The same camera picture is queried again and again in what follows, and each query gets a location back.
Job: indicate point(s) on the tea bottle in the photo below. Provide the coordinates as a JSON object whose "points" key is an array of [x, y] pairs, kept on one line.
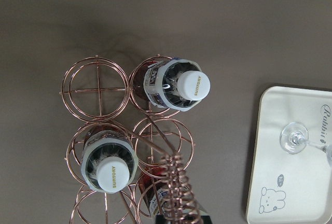
{"points": [[161, 197], [170, 83], [109, 162]]}

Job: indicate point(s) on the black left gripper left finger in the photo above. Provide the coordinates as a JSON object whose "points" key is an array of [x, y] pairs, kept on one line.
{"points": [[160, 219]]}

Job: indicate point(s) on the clear wine glass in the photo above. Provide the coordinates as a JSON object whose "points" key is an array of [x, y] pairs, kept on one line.
{"points": [[294, 138]]}

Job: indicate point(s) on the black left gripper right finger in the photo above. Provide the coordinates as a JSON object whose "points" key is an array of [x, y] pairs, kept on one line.
{"points": [[205, 217]]}

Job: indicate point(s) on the copper wire bottle basket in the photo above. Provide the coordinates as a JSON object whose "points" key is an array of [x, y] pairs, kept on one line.
{"points": [[98, 92]]}

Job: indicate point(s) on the cream serving tray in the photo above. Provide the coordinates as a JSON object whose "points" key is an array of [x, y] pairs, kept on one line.
{"points": [[287, 188]]}

